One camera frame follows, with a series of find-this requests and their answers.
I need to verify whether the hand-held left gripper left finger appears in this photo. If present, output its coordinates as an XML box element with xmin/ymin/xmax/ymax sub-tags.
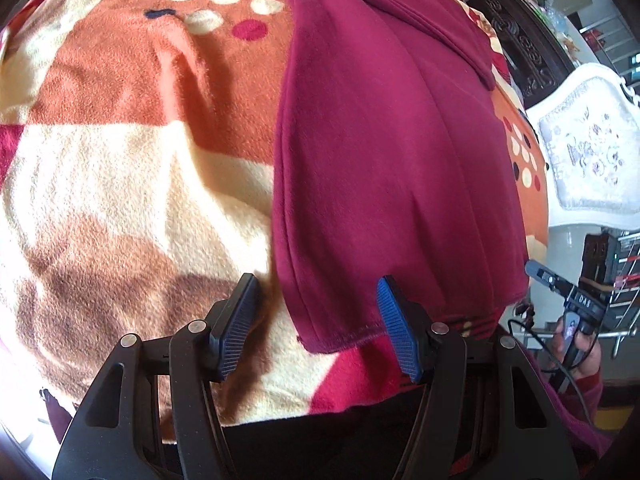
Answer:
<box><xmin>52</xmin><ymin>272</ymin><xmax>261</xmax><ymax>480</ymax></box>

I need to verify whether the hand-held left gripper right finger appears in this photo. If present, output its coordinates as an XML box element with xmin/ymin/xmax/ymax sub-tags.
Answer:
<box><xmin>376</xmin><ymin>275</ymin><xmax>573</xmax><ymax>480</ymax></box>

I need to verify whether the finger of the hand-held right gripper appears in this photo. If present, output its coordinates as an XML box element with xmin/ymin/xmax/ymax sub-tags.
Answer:
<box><xmin>525</xmin><ymin>259</ymin><xmax>572</xmax><ymax>295</ymax></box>

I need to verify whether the maroon sweatshirt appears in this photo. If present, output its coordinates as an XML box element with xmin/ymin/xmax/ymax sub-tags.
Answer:
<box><xmin>272</xmin><ymin>0</ymin><xmax>531</xmax><ymax>356</ymax></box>

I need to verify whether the person's right forearm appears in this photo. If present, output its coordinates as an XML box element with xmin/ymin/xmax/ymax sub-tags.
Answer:
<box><xmin>545</xmin><ymin>367</ymin><xmax>617</xmax><ymax>461</ymax></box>

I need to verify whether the person's right hand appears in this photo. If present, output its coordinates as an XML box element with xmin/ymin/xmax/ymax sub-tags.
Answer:
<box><xmin>552</xmin><ymin>320</ymin><xmax>604</xmax><ymax>382</ymax></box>

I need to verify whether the metal rack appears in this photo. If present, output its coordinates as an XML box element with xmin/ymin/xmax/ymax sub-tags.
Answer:
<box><xmin>580</xmin><ymin>230</ymin><xmax>640</xmax><ymax>356</ymax></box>

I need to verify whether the white ornate chair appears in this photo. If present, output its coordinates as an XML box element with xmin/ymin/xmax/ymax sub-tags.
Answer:
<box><xmin>525</xmin><ymin>62</ymin><xmax>640</xmax><ymax>248</ymax></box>

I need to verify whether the embroidered white chair cushion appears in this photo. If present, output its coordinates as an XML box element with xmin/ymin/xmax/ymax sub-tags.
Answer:
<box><xmin>537</xmin><ymin>105</ymin><xmax>640</xmax><ymax>211</ymax></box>

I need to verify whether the orange dotted printed blanket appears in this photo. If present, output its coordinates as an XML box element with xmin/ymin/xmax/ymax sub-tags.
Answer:
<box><xmin>0</xmin><ymin>0</ymin><xmax>551</xmax><ymax>446</ymax></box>

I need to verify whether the dark carved wooden headboard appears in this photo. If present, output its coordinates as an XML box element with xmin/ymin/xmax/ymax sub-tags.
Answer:
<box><xmin>470</xmin><ymin>0</ymin><xmax>581</xmax><ymax>111</ymax></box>

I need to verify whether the black cable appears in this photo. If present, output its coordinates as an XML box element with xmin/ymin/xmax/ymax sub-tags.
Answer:
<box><xmin>507</xmin><ymin>316</ymin><xmax>601</xmax><ymax>411</ymax></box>

